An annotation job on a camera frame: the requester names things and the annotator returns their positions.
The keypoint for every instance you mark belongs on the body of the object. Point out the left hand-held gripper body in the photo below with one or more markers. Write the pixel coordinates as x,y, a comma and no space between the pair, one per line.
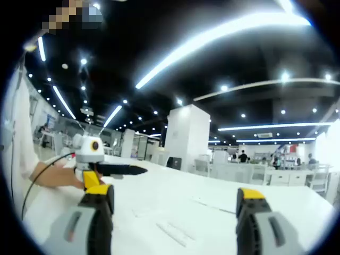
86,154

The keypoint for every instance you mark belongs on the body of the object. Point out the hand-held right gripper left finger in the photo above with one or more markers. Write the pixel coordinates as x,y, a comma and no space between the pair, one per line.
87,225

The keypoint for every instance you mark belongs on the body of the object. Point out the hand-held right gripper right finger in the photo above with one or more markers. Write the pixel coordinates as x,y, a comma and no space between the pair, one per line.
255,231

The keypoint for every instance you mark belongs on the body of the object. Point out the person's left hand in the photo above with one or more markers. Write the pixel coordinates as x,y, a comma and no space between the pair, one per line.
70,178

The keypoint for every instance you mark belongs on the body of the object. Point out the narrow white pillar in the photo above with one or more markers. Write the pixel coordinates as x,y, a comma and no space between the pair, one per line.
127,143

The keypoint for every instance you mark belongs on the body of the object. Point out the small black cabinet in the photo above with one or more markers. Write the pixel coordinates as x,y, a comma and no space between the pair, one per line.
174,162

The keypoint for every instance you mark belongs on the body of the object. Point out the white office chair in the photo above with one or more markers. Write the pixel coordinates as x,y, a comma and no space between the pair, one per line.
320,182
258,175
202,167

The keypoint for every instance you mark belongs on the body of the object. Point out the white drawer cabinet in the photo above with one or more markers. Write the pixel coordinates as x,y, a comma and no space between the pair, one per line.
297,180
279,180

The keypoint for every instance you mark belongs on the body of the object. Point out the large white pillar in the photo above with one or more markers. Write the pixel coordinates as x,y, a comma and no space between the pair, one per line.
186,138

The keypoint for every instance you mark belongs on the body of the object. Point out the person in white shirt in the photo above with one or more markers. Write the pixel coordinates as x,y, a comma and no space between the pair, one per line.
18,119

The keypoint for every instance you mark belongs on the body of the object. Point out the ceiling air vent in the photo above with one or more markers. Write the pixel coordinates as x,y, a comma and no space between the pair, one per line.
265,135

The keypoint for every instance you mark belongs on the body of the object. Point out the group of round ceiling spotlights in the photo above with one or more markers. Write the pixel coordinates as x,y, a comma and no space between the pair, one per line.
224,88

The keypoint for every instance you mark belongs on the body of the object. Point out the long bright ceiling light strip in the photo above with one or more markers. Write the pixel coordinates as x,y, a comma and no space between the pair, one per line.
212,40

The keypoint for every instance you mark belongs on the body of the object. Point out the red wall panel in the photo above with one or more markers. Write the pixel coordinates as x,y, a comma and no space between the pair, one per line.
293,148

